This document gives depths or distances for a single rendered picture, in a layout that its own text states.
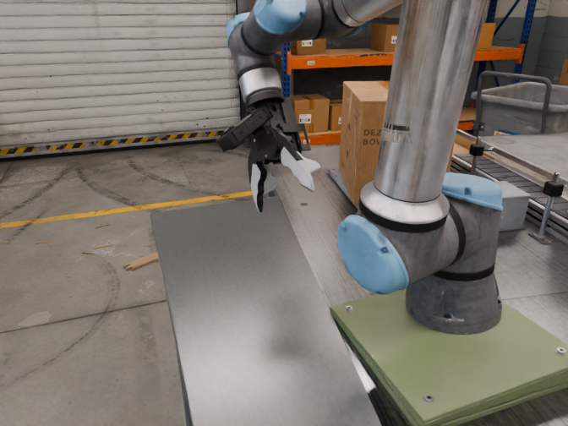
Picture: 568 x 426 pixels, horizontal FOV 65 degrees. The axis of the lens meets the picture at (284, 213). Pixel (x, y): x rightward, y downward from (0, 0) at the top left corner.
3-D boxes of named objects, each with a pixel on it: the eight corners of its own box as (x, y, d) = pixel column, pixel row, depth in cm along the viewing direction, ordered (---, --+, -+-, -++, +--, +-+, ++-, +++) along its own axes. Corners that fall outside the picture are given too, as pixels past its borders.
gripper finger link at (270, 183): (279, 209, 89) (286, 165, 86) (255, 213, 85) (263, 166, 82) (269, 204, 91) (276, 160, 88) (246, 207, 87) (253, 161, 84)
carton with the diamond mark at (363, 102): (445, 204, 117) (461, 100, 106) (352, 205, 117) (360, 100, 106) (412, 167, 145) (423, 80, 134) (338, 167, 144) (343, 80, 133)
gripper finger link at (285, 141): (307, 152, 75) (277, 124, 80) (300, 153, 74) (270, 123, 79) (297, 175, 78) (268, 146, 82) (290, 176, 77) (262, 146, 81)
